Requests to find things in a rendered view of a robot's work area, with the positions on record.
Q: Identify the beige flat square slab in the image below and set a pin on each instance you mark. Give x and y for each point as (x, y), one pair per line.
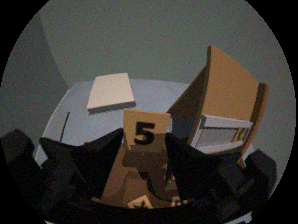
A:
(110, 92)

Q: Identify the grey flat plate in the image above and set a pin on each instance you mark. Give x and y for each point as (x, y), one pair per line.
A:
(58, 128)

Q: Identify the tan cardboard-coloured slanted board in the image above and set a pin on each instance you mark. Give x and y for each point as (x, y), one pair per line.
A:
(223, 97)

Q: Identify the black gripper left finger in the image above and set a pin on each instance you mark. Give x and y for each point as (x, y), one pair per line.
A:
(91, 161)

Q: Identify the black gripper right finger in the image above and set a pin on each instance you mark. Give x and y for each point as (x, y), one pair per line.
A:
(192, 168)

